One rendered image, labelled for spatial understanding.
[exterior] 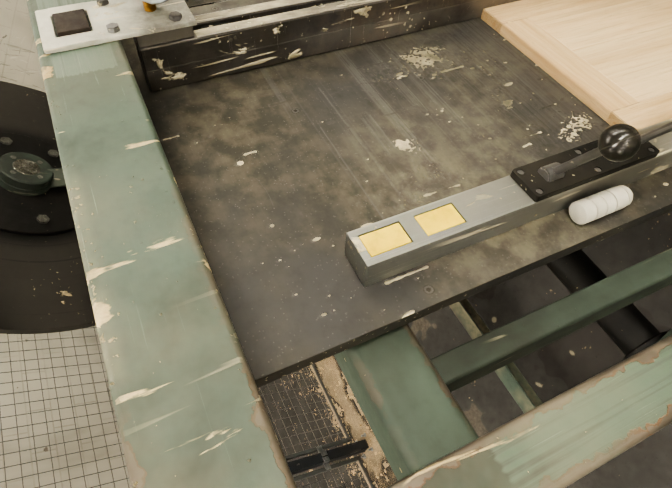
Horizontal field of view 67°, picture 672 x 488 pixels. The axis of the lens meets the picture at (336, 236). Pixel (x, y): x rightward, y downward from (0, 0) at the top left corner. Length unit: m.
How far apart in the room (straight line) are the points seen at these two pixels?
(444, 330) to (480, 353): 1.97
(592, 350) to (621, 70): 1.46
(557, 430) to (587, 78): 0.59
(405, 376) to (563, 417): 0.16
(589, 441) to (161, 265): 0.39
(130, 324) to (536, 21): 0.84
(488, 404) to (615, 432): 2.01
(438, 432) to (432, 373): 0.06
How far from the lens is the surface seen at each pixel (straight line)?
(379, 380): 0.55
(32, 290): 1.11
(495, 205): 0.61
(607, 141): 0.57
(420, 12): 0.94
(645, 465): 2.27
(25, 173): 1.28
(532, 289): 2.32
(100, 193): 0.54
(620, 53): 1.01
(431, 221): 0.57
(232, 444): 0.38
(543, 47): 0.95
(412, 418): 0.54
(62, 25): 0.78
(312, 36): 0.85
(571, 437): 0.48
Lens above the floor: 2.08
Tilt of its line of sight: 42 degrees down
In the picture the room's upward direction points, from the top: 85 degrees counter-clockwise
